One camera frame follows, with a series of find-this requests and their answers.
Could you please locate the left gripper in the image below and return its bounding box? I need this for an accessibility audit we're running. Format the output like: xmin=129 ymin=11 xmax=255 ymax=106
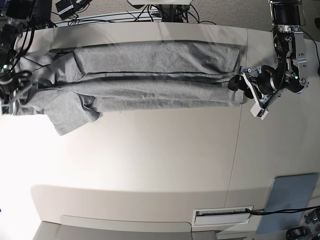
xmin=227 ymin=65 xmax=282 ymax=111

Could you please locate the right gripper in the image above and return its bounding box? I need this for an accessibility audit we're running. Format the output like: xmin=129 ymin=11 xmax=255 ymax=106
xmin=0 ymin=70 xmax=33 ymax=114

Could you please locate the grey T-shirt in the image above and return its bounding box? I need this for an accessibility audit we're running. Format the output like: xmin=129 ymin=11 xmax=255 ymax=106
xmin=14 ymin=41 xmax=246 ymax=135

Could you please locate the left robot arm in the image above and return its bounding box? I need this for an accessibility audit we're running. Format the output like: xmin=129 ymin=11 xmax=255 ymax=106
xmin=228 ymin=0 xmax=309 ymax=117

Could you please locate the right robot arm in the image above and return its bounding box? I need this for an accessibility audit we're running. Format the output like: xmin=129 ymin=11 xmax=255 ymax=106
xmin=0 ymin=0 xmax=36 ymax=115

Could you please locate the blue-grey flat panel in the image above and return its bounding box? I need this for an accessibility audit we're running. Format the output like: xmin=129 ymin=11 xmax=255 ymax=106
xmin=256 ymin=172 xmax=318 ymax=235

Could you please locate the black device with label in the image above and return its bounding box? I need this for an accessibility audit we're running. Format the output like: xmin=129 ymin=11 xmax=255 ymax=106
xmin=55 ymin=0 xmax=74 ymax=20

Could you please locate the central black robot stand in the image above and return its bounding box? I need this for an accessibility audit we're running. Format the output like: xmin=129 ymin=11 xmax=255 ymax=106
xmin=148 ymin=4 xmax=193 ymax=23

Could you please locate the black equipment bottom right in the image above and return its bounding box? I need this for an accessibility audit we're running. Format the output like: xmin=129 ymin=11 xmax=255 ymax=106
xmin=286 ymin=208 xmax=320 ymax=240

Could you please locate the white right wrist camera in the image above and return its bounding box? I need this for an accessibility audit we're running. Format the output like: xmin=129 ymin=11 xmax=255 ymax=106
xmin=0 ymin=104 xmax=13 ymax=116

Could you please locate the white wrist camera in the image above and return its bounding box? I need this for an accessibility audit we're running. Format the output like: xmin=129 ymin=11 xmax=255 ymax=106
xmin=250 ymin=103 xmax=269 ymax=120
xmin=0 ymin=104 xmax=13 ymax=116

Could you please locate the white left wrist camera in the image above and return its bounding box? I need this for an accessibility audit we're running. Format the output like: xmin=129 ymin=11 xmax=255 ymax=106
xmin=250 ymin=103 xmax=269 ymax=120

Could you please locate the black cable at grommet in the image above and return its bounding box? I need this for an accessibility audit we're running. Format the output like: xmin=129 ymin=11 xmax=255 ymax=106
xmin=245 ymin=206 xmax=320 ymax=216

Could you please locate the white cable grommet slot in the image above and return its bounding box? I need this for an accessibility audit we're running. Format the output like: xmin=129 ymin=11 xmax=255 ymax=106
xmin=191 ymin=206 xmax=253 ymax=228

